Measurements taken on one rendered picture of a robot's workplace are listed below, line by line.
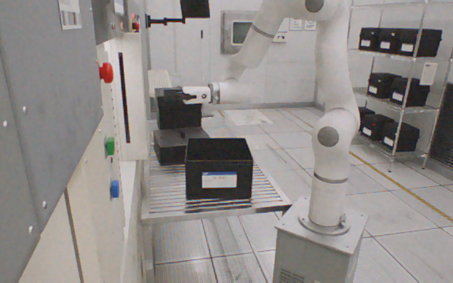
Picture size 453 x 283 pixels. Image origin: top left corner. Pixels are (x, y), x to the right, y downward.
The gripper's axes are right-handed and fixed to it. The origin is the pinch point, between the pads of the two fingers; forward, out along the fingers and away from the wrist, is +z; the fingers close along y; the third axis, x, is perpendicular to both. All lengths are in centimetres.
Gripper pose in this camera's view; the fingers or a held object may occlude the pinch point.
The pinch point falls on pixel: (169, 94)
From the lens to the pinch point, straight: 124.2
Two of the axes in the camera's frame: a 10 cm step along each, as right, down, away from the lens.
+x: 0.2, -9.3, -3.6
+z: -9.8, 0.6, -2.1
